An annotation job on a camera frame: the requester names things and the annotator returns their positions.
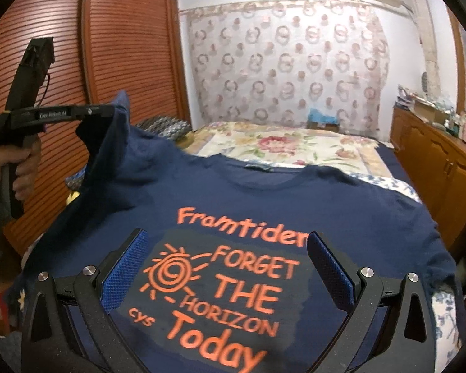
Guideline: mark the pink circle patterned curtain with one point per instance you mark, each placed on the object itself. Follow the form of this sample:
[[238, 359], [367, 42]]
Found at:
[[270, 62]]

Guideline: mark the wooden sideboard cabinet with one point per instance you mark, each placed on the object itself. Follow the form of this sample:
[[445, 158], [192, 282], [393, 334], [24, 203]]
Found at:
[[435, 162]]

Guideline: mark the floral pink bedspread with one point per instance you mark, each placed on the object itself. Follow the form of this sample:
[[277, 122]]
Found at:
[[289, 147]]

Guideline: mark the blue floral white blanket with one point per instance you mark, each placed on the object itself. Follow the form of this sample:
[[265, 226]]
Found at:
[[448, 309]]

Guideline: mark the dark circle patterned folded cloth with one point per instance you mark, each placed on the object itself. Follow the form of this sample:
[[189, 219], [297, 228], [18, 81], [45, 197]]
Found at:
[[165, 126]]

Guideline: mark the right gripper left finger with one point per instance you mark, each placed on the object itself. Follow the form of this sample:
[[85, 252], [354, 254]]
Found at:
[[68, 327]]

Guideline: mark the red-brown louvered wardrobe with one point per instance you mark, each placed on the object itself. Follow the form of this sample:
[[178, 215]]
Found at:
[[101, 47]]

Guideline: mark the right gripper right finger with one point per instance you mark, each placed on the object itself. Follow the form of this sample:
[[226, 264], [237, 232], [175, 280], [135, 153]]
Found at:
[[387, 327]]

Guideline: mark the blue item on box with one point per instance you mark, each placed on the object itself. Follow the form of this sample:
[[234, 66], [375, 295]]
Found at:
[[317, 117]]

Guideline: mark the navy printed t-shirt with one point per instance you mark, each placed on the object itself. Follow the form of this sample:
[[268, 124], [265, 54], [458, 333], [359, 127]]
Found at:
[[227, 284]]

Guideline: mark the person's left hand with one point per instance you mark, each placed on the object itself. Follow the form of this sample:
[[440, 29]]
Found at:
[[27, 162]]

